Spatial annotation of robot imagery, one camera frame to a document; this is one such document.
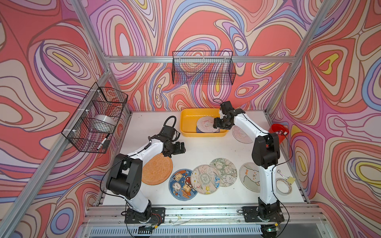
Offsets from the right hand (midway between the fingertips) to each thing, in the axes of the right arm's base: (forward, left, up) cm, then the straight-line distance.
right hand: (218, 129), depth 98 cm
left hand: (-15, +25, -2) cm, 29 cm away
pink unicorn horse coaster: (+10, +7, -7) cm, 15 cm away
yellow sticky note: (-33, -39, -9) cm, 51 cm away
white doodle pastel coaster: (-31, +11, -9) cm, 34 cm away
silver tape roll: (-14, +60, +26) cm, 67 cm away
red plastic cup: (-5, -40, +2) cm, 40 cm away
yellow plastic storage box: (+20, +20, -9) cm, 29 cm away
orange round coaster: (-24, +39, -8) cm, 47 cm away
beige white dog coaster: (-30, -15, -9) cm, 35 cm away
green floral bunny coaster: (-25, -3, -8) cm, 27 cm away
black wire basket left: (-14, +68, +23) cm, 73 cm away
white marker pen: (-21, +63, +18) cm, 69 cm away
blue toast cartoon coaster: (-34, +26, -8) cm, 44 cm away
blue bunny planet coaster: (+5, +13, -8) cm, 16 cm away
